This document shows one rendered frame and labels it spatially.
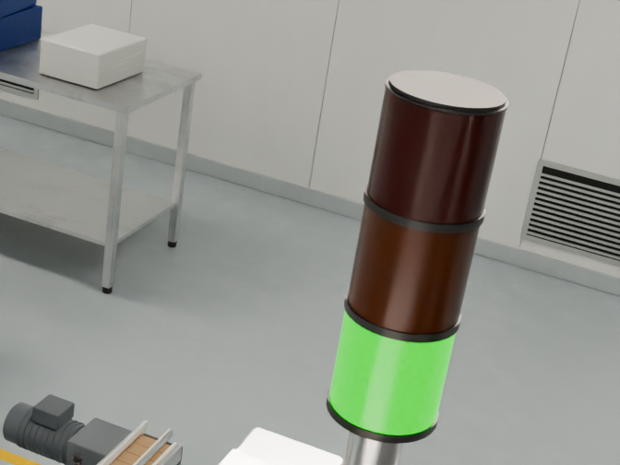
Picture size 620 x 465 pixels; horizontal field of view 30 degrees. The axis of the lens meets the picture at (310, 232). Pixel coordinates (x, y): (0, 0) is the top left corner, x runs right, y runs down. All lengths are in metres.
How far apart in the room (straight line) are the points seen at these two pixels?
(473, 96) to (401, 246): 0.07
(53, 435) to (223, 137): 4.09
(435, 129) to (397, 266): 0.06
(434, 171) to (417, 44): 5.65
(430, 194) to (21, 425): 2.37
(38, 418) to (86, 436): 0.12
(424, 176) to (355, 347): 0.08
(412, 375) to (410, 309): 0.03
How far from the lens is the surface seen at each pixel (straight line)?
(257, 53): 6.43
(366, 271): 0.48
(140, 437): 2.72
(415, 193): 0.45
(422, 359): 0.49
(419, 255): 0.46
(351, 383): 0.50
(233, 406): 4.59
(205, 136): 6.69
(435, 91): 0.46
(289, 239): 6.06
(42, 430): 2.75
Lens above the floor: 2.47
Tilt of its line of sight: 24 degrees down
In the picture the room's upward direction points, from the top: 9 degrees clockwise
